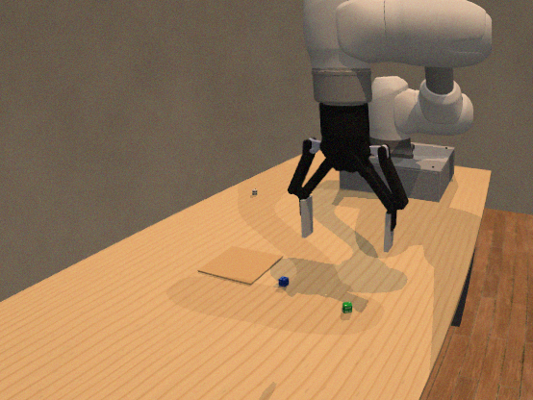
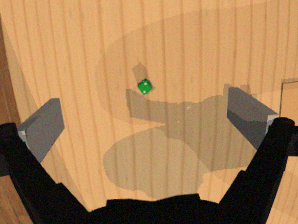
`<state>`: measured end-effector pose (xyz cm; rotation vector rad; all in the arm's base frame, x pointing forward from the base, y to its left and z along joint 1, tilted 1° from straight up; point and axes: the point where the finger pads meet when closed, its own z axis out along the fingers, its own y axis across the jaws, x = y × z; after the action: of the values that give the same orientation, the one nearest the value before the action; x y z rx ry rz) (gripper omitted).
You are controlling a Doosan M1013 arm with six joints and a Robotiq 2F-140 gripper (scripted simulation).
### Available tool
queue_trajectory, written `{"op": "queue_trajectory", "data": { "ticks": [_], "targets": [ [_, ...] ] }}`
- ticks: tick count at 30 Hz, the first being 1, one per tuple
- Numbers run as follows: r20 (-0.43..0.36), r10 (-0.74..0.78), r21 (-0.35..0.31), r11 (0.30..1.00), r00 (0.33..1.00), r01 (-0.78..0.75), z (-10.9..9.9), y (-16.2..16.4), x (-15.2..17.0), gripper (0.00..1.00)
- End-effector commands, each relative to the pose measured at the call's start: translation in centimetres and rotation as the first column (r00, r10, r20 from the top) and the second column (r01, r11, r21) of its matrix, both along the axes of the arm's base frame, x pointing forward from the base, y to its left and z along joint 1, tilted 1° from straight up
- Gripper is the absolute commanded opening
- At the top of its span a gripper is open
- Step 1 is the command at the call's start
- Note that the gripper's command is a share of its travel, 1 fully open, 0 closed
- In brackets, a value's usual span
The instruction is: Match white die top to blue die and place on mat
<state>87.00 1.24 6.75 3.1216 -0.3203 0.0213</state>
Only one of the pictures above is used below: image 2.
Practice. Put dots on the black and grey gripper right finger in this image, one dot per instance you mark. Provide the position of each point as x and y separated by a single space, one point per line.
251 195

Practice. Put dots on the tan square mat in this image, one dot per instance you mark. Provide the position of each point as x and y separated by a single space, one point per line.
289 101

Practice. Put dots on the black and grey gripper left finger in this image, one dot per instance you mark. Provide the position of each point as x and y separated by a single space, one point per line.
45 201

